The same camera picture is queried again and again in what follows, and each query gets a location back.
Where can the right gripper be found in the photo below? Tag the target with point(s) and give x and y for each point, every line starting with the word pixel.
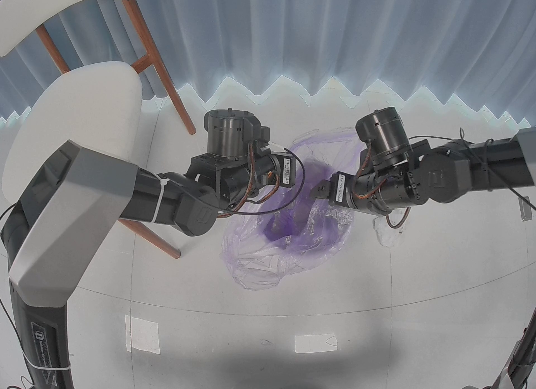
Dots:
pixel 389 192

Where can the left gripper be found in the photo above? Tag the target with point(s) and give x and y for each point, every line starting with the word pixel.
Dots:
pixel 251 178

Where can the purple plastic bag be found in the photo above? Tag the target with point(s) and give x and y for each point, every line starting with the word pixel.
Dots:
pixel 293 228

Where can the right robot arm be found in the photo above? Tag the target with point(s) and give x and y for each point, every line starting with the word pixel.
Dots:
pixel 494 161

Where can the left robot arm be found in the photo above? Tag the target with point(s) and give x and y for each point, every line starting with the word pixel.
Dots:
pixel 63 211

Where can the clear crumpled wrapper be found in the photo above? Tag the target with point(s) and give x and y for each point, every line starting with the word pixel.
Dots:
pixel 387 232

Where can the pale blue curtain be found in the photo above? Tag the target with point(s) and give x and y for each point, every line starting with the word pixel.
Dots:
pixel 293 23

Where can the white wooden chair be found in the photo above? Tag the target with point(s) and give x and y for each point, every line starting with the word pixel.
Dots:
pixel 83 98

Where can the small clear plastic piece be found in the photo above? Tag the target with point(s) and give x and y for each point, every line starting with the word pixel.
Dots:
pixel 525 210

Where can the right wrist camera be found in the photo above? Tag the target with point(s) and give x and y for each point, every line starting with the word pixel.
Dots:
pixel 340 189

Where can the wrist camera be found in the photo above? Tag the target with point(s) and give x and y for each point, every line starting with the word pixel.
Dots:
pixel 289 171
pixel 340 189

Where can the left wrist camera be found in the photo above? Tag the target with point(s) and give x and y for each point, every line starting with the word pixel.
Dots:
pixel 289 171

